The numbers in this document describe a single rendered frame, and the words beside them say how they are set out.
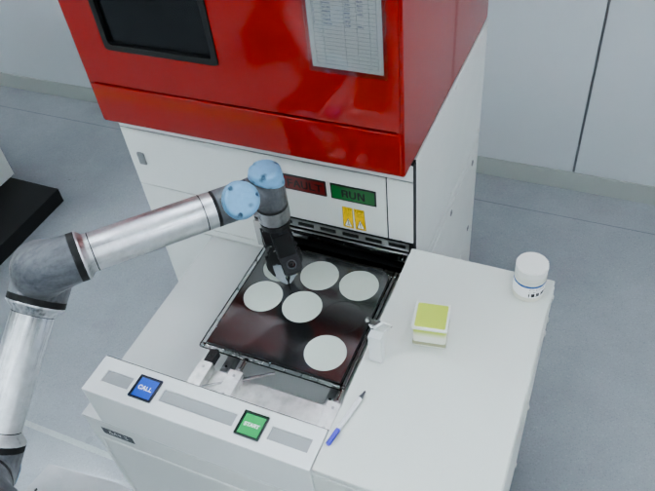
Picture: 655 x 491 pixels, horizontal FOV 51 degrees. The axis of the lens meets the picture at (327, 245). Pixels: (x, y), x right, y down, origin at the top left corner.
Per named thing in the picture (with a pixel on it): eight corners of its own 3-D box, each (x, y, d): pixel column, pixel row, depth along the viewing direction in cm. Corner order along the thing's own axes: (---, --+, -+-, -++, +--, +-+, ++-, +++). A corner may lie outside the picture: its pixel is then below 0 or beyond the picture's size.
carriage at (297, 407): (203, 371, 162) (200, 364, 160) (344, 418, 150) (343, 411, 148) (185, 399, 157) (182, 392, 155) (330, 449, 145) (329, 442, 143)
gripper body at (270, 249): (290, 237, 171) (285, 201, 163) (300, 259, 165) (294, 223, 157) (261, 245, 170) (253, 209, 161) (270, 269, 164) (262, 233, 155)
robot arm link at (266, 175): (237, 166, 149) (272, 151, 151) (247, 203, 157) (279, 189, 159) (252, 184, 144) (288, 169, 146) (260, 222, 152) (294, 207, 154)
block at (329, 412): (329, 406, 149) (327, 398, 147) (343, 411, 148) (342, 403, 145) (315, 437, 144) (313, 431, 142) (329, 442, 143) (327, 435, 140)
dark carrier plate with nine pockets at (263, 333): (271, 245, 184) (270, 244, 183) (391, 274, 172) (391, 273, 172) (207, 343, 162) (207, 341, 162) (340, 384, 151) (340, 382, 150)
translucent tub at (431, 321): (416, 319, 153) (416, 299, 148) (450, 323, 151) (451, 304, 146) (411, 346, 148) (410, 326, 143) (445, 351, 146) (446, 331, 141)
